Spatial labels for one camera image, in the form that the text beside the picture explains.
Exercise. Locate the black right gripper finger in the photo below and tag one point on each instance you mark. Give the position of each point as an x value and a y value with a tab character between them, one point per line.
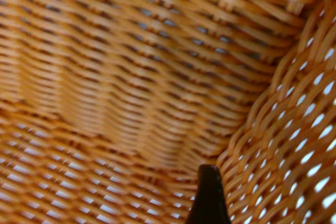
208	197

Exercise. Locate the orange woven wicker basket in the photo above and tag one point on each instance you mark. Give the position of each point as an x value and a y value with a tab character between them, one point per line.
131	77

